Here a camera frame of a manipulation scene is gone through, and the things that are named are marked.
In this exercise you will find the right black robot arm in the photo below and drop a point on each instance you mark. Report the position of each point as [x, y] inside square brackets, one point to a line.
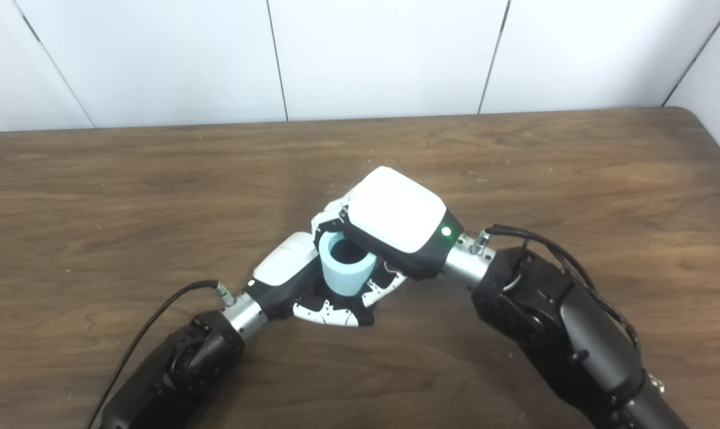
[562, 333]

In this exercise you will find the left robot hand, white and black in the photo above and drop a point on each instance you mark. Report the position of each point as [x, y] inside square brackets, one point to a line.
[285, 265]

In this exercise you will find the right robot hand, white and black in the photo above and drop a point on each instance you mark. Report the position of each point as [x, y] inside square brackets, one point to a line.
[395, 214]

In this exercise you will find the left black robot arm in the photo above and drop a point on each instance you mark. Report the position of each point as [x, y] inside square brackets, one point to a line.
[181, 363]

